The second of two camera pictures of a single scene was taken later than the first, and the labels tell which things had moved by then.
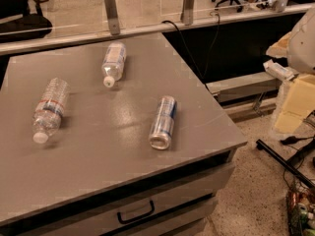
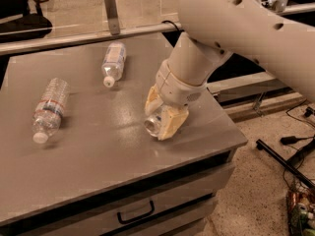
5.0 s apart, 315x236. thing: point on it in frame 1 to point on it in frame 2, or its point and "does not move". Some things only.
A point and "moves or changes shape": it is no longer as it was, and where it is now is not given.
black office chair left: [17, 23] does not move
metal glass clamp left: [111, 11] does not move
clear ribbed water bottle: [47, 115] does not move
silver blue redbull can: [162, 123] moves or changes shape
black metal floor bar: [279, 157] does not move
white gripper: [303, 48] to [174, 88]
